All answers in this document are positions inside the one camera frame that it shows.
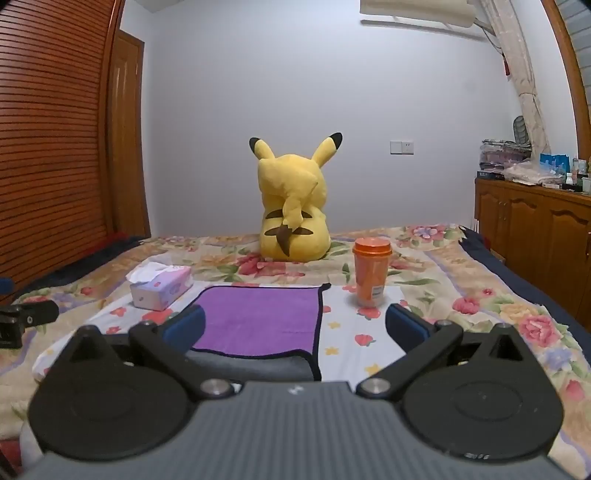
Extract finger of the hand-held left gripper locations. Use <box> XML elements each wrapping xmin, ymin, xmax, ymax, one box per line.
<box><xmin>0</xmin><ymin>300</ymin><xmax>60</xmax><ymax>350</ymax></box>

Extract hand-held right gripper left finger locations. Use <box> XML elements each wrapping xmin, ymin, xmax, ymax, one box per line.
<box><xmin>60</xmin><ymin>305</ymin><xmax>236</xmax><ymax>401</ymax></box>

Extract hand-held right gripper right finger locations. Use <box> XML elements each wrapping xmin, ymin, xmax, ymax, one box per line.
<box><xmin>355</xmin><ymin>303</ymin><xmax>532</xmax><ymax>400</ymax></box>

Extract purple towel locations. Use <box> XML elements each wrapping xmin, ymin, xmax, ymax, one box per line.
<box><xmin>191</xmin><ymin>284</ymin><xmax>332</xmax><ymax>382</ymax></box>

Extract grey towel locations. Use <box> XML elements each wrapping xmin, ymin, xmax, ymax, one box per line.
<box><xmin>185</xmin><ymin>348</ymin><xmax>321</xmax><ymax>384</ymax></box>

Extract pastel tissue box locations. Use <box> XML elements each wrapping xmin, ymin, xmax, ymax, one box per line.
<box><xmin>126</xmin><ymin>261</ymin><xmax>194</xmax><ymax>311</ymax></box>

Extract floral bed sheet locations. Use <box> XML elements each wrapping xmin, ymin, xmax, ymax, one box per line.
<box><xmin>0</xmin><ymin>224</ymin><xmax>591</xmax><ymax>467</ymax></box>

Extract orange lidded cup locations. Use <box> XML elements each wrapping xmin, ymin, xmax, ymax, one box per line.
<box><xmin>352</xmin><ymin>237</ymin><xmax>393</xmax><ymax>308</ymax></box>

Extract wooden cabinet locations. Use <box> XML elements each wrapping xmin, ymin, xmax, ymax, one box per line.
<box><xmin>474</xmin><ymin>177</ymin><xmax>591</xmax><ymax>325</ymax></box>

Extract yellow plush toy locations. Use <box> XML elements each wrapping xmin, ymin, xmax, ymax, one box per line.
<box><xmin>249</xmin><ymin>132</ymin><xmax>344</xmax><ymax>262</ymax></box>

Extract wooden louvered wardrobe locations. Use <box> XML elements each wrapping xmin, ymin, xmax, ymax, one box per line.
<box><xmin>0</xmin><ymin>0</ymin><xmax>126</xmax><ymax>296</ymax></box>

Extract stack of folded cloths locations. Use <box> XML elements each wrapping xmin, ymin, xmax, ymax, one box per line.
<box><xmin>479</xmin><ymin>139</ymin><xmax>533</xmax><ymax>174</ymax></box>

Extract beige folded cloth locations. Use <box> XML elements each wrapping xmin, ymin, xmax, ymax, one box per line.
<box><xmin>502</xmin><ymin>159</ymin><xmax>563</xmax><ymax>186</ymax></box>

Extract wooden door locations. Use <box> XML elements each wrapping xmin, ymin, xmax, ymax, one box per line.
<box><xmin>107</xmin><ymin>30</ymin><xmax>152</xmax><ymax>239</ymax></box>

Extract blue box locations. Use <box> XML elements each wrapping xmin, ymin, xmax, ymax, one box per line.
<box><xmin>539</xmin><ymin>152</ymin><xmax>572</xmax><ymax>177</ymax></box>

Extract small bottles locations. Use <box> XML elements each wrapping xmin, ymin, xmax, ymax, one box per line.
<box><xmin>569</xmin><ymin>157</ymin><xmax>591</xmax><ymax>193</ymax></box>

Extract beige patterned curtain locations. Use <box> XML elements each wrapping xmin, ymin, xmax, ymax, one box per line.
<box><xmin>480</xmin><ymin>0</ymin><xmax>551</xmax><ymax>160</ymax></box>

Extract white air conditioner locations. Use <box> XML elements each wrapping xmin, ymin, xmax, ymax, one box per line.
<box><xmin>359</xmin><ymin>0</ymin><xmax>491</xmax><ymax>41</ymax></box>

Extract wooden window frame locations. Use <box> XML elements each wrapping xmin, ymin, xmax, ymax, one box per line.
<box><xmin>542</xmin><ymin>0</ymin><xmax>591</xmax><ymax>160</ymax></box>

